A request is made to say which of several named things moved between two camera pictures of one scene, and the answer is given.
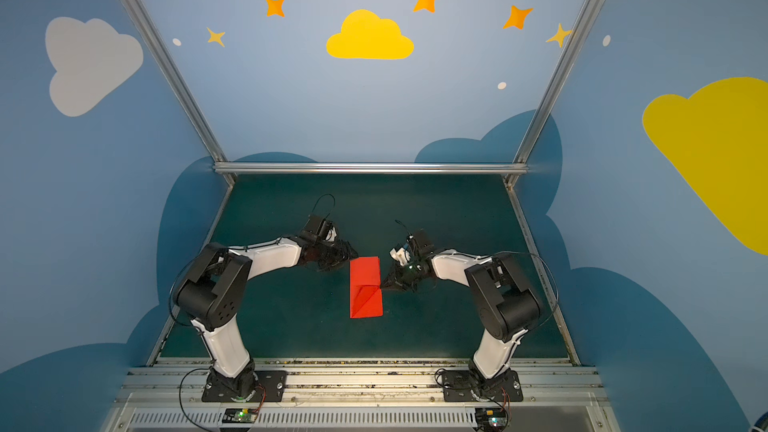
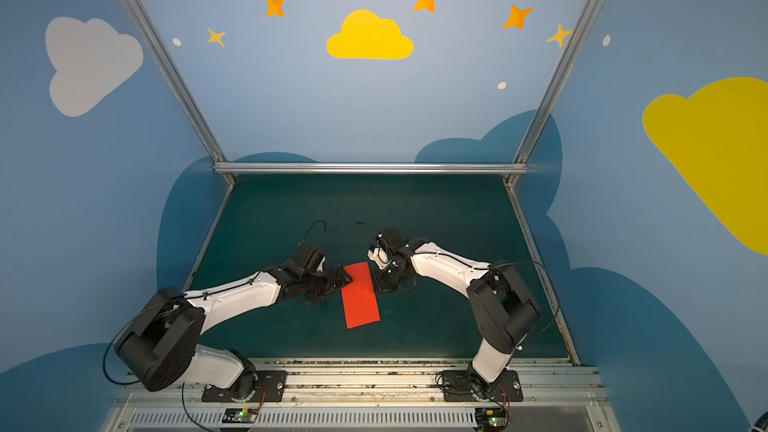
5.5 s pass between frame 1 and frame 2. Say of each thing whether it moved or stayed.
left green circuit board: stayed
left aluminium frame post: stayed
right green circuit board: stayed
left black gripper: moved
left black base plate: stayed
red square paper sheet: moved
